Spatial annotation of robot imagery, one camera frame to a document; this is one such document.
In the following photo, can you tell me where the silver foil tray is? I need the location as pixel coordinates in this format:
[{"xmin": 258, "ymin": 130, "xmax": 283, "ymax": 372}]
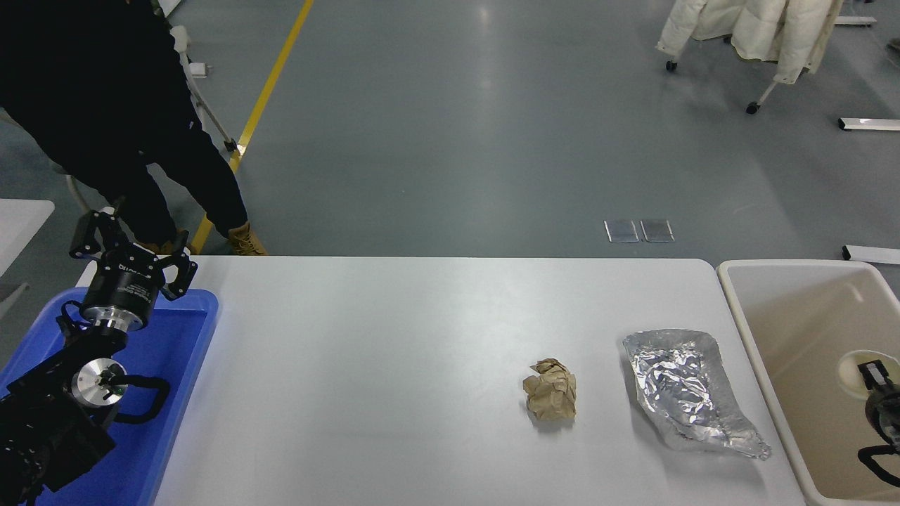
[{"xmin": 623, "ymin": 328, "xmax": 773, "ymax": 461}]

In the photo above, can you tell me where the small white side table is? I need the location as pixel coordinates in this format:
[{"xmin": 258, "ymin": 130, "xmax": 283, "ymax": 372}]
[{"xmin": 0, "ymin": 199, "xmax": 56, "ymax": 276}]

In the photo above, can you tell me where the cream padded coat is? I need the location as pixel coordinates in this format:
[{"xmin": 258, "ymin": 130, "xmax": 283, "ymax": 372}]
[{"xmin": 656, "ymin": 0, "xmax": 843, "ymax": 86}]

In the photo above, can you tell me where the tan paper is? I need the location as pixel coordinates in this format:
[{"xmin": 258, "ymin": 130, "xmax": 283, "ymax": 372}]
[{"xmin": 522, "ymin": 358, "xmax": 579, "ymax": 422}]

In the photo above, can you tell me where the grey chair with white frame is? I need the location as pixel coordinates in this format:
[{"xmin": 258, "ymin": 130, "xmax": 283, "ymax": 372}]
[{"xmin": 67, "ymin": 25, "xmax": 240, "ymax": 212}]

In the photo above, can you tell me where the blue plastic tray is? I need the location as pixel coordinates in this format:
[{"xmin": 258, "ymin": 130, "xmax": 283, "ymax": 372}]
[{"xmin": 0, "ymin": 288, "xmax": 220, "ymax": 506}]

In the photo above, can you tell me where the white wheeled frame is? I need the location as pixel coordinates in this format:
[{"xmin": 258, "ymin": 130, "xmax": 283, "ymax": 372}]
[{"xmin": 666, "ymin": 42, "xmax": 783, "ymax": 116}]

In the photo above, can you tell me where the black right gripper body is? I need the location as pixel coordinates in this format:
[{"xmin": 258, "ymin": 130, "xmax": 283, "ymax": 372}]
[{"xmin": 866, "ymin": 387, "xmax": 900, "ymax": 444}]

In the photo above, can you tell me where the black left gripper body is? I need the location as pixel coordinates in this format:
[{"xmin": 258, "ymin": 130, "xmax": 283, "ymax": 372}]
[{"xmin": 79, "ymin": 245, "xmax": 167, "ymax": 323}]

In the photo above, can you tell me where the white paper cup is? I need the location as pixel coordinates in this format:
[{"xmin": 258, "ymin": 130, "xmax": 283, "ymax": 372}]
[{"xmin": 836, "ymin": 349, "xmax": 900, "ymax": 401}]

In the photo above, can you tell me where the large pale plastic bin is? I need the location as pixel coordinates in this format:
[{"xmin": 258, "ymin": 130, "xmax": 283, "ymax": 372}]
[{"xmin": 716, "ymin": 259, "xmax": 900, "ymax": 506}]

